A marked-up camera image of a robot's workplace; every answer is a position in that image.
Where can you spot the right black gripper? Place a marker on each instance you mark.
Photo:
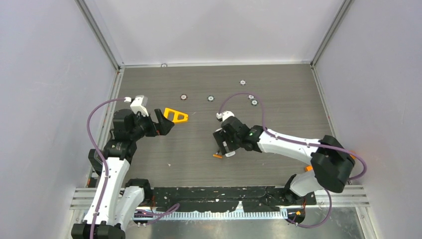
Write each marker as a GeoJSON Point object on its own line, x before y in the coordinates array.
{"type": "Point", "coordinates": [218, 135]}

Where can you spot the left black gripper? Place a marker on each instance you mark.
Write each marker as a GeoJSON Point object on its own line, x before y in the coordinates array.
{"type": "Point", "coordinates": [162, 127]}

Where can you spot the white remote control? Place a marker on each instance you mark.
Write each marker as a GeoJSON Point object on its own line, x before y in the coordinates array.
{"type": "Point", "coordinates": [230, 154]}

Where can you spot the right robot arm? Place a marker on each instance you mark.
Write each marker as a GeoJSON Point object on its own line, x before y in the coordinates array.
{"type": "Point", "coordinates": [331, 166]}

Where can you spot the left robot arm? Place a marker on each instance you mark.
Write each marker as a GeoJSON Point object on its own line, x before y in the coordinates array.
{"type": "Point", "coordinates": [115, 202]}

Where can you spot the yellow plastic triangle frame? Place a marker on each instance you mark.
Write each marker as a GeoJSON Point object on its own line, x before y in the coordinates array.
{"type": "Point", "coordinates": [175, 116]}

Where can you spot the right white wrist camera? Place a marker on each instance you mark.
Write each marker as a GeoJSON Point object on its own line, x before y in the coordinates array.
{"type": "Point", "coordinates": [224, 115]}

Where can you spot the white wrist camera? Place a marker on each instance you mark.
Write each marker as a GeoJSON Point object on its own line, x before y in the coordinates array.
{"type": "Point", "coordinates": [138, 105]}
{"type": "Point", "coordinates": [224, 115]}

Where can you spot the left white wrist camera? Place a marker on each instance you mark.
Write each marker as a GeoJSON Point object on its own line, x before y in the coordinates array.
{"type": "Point", "coordinates": [138, 105]}

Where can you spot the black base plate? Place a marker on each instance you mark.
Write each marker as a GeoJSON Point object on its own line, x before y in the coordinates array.
{"type": "Point", "coordinates": [226, 199]}

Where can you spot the aluminium rail frame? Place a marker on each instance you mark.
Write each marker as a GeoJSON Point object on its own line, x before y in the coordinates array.
{"type": "Point", "coordinates": [351, 197]}

